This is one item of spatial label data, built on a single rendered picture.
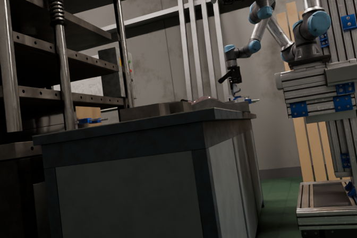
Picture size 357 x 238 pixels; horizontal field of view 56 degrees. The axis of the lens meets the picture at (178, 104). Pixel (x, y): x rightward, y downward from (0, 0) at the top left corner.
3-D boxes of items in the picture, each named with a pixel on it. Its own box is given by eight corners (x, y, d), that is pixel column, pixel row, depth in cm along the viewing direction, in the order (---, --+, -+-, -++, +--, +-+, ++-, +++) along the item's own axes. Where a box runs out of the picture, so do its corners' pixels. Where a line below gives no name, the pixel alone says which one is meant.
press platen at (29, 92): (124, 104, 248) (122, 98, 248) (8, 95, 142) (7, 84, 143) (40, 119, 268) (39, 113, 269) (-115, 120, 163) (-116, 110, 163)
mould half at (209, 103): (240, 113, 211) (238, 95, 212) (249, 110, 186) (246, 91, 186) (161, 124, 211) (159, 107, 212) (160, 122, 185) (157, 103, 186)
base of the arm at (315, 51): (322, 60, 199) (319, 43, 199) (323, 56, 184) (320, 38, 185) (295, 65, 204) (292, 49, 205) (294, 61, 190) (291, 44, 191)
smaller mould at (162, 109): (170, 118, 143) (169, 104, 143) (160, 118, 130) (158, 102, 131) (134, 124, 147) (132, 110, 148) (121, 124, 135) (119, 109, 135)
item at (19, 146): (146, 138, 252) (145, 130, 253) (16, 158, 128) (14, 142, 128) (51, 151, 276) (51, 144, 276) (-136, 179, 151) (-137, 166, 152)
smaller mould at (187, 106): (193, 116, 162) (191, 102, 162) (185, 116, 147) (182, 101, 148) (154, 122, 167) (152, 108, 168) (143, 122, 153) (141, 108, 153)
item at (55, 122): (103, 135, 211) (100, 107, 212) (78, 137, 185) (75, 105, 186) (37, 144, 225) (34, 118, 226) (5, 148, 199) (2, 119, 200)
